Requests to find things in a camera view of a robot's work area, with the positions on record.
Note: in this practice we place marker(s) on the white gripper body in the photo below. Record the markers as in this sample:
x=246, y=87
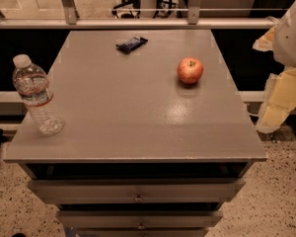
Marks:
x=292, y=39

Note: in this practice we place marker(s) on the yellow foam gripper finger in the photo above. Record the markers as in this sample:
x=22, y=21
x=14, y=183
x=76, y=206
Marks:
x=279, y=100
x=265, y=42

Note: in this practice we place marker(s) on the clear plastic water bottle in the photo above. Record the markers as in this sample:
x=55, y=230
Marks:
x=33, y=86

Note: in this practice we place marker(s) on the red apple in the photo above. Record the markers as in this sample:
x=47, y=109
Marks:
x=190, y=70

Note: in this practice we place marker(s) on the dark blue snack bar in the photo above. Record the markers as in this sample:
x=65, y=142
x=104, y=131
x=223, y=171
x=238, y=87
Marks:
x=131, y=44

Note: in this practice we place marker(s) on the grey drawer cabinet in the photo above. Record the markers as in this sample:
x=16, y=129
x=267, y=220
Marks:
x=142, y=154

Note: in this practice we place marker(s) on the black office chair base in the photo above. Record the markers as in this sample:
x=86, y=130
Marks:
x=126, y=4

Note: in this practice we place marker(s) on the metal railing with glass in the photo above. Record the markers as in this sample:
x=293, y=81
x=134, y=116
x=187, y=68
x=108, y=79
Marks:
x=103, y=14

